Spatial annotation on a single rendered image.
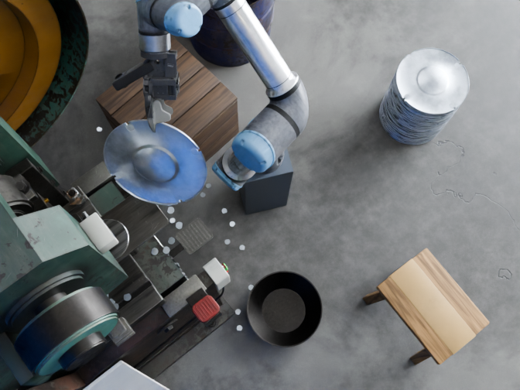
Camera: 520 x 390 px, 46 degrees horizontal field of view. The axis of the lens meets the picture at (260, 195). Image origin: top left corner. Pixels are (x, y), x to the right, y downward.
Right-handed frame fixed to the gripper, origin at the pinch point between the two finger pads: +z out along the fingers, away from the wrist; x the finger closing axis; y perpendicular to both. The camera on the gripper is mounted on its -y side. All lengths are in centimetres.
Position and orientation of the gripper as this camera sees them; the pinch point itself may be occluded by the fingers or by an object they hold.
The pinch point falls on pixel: (152, 126)
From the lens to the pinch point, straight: 161.1
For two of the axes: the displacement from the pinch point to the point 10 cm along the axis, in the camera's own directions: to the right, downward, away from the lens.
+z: -0.2, 8.8, 4.8
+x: 0.1, -4.8, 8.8
